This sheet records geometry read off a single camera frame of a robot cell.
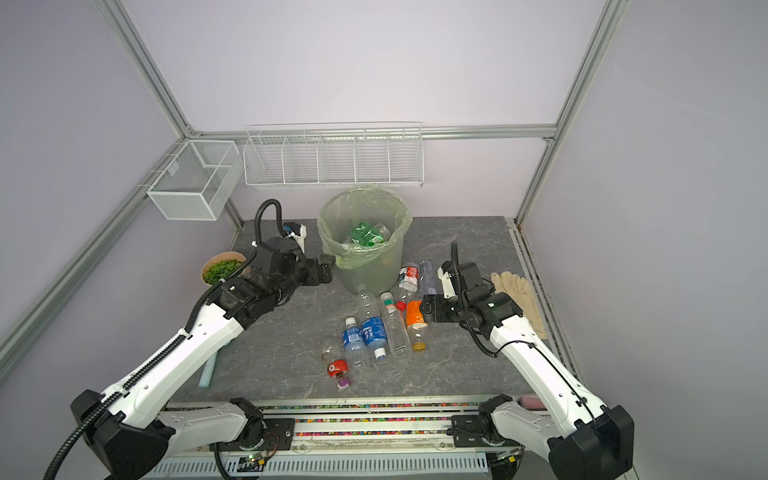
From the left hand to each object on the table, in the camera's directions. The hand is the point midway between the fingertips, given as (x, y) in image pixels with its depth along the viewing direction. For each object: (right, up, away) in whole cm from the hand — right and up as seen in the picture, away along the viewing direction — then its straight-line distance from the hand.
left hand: (319, 262), depth 74 cm
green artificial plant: (-35, -3, +17) cm, 39 cm away
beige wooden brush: (+61, -9, +27) cm, 67 cm away
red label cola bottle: (+24, -5, +25) cm, 35 cm away
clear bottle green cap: (+20, -23, +13) cm, 33 cm away
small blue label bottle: (+8, -25, +8) cm, 28 cm away
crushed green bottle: (+10, +8, +16) cm, 20 cm away
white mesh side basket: (-46, +25, +22) cm, 57 cm away
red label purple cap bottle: (+3, -29, +5) cm, 30 cm away
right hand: (+30, -12, +4) cm, 33 cm away
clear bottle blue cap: (+30, -6, +25) cm, 39 cm away
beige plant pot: (-38, +1, +23) cm, 44 cm away
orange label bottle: (+26, -20, +16) cm, 37 cm away
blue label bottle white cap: (+12, -18, +13) cm, 26 cm away
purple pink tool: (+56, -38, +4) cm, 68 cm away
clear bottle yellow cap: (-1, -28, +17) cm, 33 cm away
